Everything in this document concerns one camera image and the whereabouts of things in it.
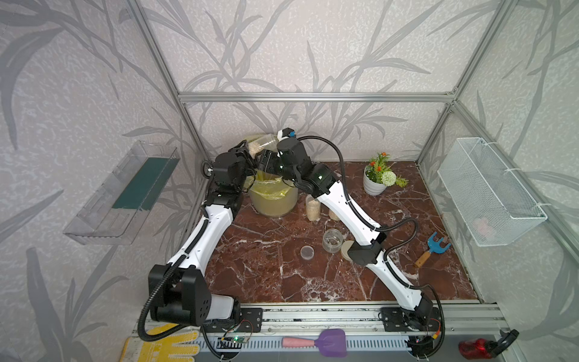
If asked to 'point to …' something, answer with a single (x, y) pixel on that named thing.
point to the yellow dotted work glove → (136, 350)
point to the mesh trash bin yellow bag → (270, 194)
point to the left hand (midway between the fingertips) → (252, 140)
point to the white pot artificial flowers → (378, 175)
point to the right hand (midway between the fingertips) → (261, 156)
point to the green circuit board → (239, 338)
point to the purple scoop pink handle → (332, 342)
